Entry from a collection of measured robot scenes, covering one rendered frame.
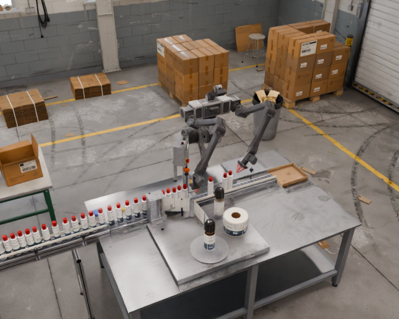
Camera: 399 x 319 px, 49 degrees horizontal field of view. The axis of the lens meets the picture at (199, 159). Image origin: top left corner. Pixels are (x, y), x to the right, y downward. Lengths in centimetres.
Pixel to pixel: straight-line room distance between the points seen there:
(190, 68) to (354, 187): 305
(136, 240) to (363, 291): 226
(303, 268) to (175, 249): 141
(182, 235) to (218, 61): 410
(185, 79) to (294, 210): 362
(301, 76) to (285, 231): 397
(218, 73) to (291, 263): 384
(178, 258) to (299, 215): 119
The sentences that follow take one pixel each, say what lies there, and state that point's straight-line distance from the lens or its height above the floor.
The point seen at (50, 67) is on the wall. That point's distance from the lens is 876.
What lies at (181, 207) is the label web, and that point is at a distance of 371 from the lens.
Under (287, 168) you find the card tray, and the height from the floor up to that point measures 83.
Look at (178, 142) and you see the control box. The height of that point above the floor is 148.
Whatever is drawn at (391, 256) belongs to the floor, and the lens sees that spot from 507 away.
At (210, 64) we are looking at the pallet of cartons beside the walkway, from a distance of 711.
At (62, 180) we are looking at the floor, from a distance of 588.
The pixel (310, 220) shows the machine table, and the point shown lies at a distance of 393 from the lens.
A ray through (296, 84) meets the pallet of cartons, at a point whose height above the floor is 44.
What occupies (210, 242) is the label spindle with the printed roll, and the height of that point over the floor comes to 100.
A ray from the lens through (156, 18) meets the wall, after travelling 899.
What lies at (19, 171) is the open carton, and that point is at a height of 91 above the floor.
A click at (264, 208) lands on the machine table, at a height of 83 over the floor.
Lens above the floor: 339
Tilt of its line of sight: 34 degrees down
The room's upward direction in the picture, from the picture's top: straight up
